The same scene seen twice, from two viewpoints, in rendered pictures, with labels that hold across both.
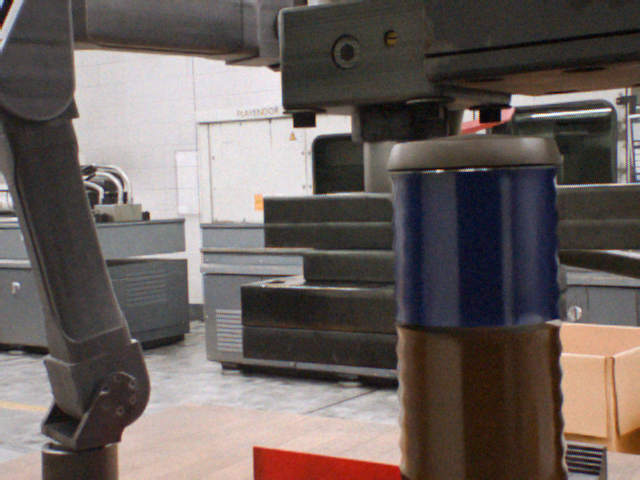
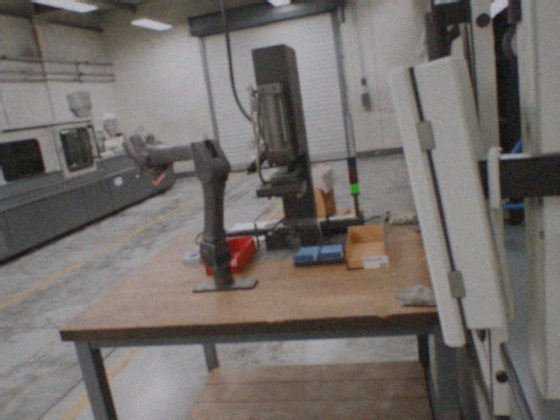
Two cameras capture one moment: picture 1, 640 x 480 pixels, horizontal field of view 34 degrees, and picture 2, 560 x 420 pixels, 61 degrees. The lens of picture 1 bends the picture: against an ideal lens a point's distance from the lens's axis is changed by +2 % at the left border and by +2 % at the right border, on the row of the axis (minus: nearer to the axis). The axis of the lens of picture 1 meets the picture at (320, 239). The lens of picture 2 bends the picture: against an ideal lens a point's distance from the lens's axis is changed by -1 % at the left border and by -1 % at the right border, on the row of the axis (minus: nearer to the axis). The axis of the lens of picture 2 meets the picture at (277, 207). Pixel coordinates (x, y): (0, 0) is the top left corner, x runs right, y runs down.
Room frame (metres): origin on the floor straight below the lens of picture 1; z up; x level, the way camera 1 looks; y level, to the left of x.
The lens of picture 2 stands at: (1.18, 1.64, 1.44)
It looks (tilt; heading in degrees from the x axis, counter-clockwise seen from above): 12 degrees down; 250
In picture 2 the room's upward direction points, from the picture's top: 8 degrees counter-clockwise
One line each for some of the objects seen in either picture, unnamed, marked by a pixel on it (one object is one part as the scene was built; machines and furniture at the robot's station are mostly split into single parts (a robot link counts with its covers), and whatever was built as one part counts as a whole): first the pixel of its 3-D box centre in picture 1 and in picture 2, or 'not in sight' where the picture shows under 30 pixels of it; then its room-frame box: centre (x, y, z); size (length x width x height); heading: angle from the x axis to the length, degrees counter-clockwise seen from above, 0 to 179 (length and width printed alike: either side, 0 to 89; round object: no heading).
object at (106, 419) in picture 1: (88, 405); (216, 255); (0.89, 0.20, 1.00); 0.09 x 0.06 x 0.06; 34
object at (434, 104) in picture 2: not in sight; (482, 195); (0.68, 1.12, 1.27); 0.23 x 0.18 x 0.38; 144
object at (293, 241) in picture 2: not in sight; (303, 241); (0.47, -0.10, 0.88); 0.65 x 0.50 x 0.03; 148
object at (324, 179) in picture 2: not in sight; (309, 195); (-0.98, -3.25, 0.40); 0.67 x 0.60 x 0.50; 50
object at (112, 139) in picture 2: not in sight; (106, 121); (0.81, -8.23, 1.60); 2.54 x 0.84 x 1.26; 54
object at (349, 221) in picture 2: not in sight; (338, 225); (0.36, 0.03, 0.95); 0.15 x 0.03 x 0.10; 148
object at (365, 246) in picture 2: not in sight; (367, 246); (0.39, 0.28, 0.93); 0.25 x 0.13 x 0.08; 58
